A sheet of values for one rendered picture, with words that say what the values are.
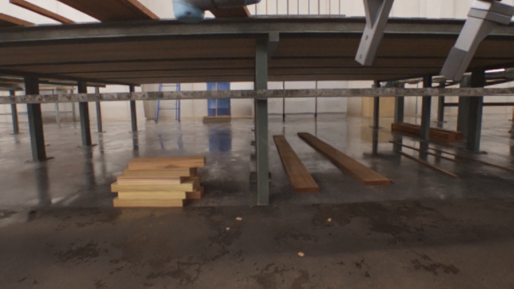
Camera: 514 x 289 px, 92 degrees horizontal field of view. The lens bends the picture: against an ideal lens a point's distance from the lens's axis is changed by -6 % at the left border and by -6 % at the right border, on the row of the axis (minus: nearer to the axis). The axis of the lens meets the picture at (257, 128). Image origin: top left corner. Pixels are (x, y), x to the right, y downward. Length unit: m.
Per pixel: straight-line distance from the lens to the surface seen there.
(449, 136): 3.55
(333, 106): 6.90
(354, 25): 1.19
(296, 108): 6.68
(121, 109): 8.08
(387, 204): 1.39
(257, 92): 1.12
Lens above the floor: 0.52
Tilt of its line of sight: 7 degrees down
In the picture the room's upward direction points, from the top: 1 degrees counter-clockwise
